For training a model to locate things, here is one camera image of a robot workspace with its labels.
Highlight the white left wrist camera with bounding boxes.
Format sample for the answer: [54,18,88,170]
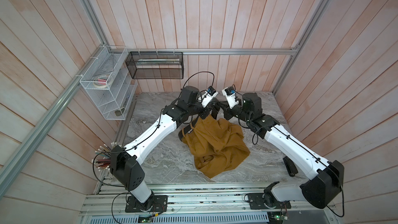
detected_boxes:
[201,86,218,107]

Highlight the aluminium base platform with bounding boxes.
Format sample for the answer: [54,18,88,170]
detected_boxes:
[77,183,340,224]

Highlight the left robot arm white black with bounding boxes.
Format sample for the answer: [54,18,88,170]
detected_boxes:
[110,86,218,205]

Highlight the white wire mesh shelf rack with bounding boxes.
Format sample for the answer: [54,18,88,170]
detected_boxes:
[80,46,137,121]

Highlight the mustard yellow trousers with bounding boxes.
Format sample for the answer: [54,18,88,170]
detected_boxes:
[180,116,250,178]

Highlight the black wire mesh basket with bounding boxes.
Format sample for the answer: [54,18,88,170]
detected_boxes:
[125,51,184,79]

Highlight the black leather belt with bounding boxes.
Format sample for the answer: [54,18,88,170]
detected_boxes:
[178,110,202,141]

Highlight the black stapler on table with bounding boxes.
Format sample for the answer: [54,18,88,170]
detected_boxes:
[283,156,298,177]

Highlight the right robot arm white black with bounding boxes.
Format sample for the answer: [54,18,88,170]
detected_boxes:
[219,87,344,209]

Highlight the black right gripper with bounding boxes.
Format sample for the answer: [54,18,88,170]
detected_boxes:
[218,101,252,127]

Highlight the aluminium frame rails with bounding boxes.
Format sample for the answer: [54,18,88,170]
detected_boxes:
[0,0,343,198]

